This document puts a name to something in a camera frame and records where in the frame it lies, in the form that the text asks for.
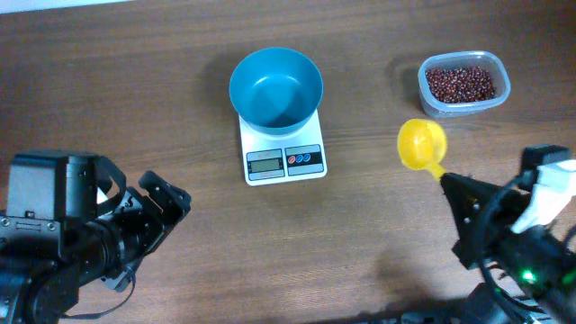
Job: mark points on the blue-grey bowl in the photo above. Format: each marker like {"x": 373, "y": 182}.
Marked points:
{"x": 276, "y": 90}

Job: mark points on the red adzuki beans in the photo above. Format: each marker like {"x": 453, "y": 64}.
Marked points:
{"x": 460, "y": 85}

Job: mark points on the yellow measuring scoop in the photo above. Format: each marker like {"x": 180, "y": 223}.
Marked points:
{"x": 422, "y": 145}

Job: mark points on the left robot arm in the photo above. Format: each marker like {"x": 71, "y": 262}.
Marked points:
{"x": 71, "y": 219}

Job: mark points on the white digital kitchen scale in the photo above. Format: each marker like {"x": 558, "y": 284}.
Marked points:
{"x": 275, "y": 159}

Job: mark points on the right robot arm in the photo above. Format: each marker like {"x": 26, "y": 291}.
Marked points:
{"x": 553, "y": 289}

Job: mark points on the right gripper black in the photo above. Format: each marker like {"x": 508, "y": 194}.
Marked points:
{"x": 459, "y": 247}

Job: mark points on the clear plastic container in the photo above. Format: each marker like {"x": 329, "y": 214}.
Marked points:
{"x": 463, "y": 59}

